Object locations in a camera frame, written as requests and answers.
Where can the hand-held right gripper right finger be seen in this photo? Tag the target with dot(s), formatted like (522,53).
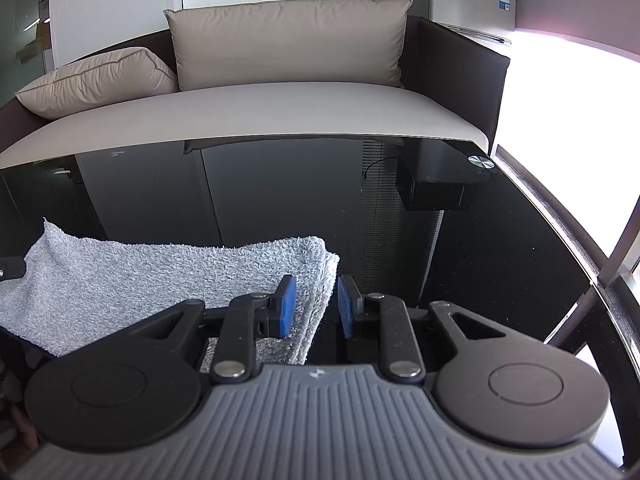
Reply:
(346,306)

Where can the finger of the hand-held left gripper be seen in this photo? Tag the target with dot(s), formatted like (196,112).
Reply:
(12,268)

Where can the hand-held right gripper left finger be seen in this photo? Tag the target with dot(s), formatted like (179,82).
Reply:
(286,310)

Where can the grey terry towel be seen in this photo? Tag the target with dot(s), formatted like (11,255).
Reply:
(150,280)

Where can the round metal table cap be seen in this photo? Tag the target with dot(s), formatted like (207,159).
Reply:
(481,162)

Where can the beige and brown sofa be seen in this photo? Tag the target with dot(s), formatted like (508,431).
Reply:
(300,110)

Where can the small beige sofa cushion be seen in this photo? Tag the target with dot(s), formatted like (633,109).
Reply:
(100,80)

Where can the large beige sofa cushion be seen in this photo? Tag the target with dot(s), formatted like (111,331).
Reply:
(290,45)

